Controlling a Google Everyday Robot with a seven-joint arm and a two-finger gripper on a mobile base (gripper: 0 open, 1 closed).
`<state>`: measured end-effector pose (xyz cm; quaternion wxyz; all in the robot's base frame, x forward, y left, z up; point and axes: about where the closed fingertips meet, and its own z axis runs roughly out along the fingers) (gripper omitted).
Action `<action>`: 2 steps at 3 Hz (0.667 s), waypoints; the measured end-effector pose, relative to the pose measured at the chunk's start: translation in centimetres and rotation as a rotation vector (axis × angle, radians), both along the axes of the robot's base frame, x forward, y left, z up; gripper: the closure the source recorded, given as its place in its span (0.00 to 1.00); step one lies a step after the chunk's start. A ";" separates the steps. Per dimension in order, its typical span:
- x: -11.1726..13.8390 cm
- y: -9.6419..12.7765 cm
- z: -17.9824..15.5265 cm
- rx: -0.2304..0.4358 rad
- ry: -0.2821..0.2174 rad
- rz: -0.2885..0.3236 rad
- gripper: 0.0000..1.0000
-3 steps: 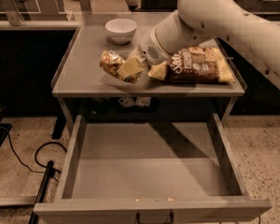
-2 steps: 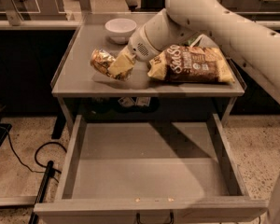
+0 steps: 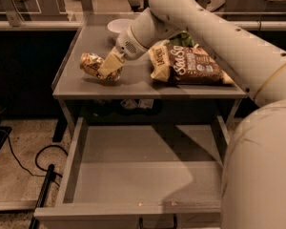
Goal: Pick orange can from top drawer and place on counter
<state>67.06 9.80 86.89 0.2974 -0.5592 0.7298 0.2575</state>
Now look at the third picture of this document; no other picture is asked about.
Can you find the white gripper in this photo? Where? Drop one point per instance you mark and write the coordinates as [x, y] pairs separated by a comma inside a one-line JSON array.
[[128, 46]]

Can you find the crushed orange soda can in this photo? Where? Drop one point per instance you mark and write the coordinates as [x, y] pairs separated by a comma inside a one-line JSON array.
[[91, 62]]

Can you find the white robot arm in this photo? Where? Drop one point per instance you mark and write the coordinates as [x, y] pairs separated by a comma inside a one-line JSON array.
[[254, 173]]

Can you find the grey counter cabinet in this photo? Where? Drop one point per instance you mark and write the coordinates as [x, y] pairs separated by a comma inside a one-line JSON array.
[[76, 90]]

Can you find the grey open top drawer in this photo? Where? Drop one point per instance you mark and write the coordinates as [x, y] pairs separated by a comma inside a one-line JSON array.
[[116, 174]]

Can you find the white ceramic bowl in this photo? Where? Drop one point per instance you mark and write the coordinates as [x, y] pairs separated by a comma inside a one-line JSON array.
[[118, 25]]

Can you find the brown yellow chip bag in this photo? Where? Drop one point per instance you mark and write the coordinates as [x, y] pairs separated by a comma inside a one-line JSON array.
[[186, 65]]

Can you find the green snack bag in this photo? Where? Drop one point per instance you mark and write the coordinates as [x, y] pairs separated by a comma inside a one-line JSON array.
[[183, 39]]

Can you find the black floor bar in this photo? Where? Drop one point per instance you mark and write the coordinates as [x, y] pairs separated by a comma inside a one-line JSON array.
[[42, 195]]

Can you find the white rail behind counter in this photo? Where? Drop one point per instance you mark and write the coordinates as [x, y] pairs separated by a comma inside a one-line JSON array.
[[75, 25]]

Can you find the black drawer handle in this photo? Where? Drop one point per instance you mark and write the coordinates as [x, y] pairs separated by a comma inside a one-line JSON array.
[[158, 222]]

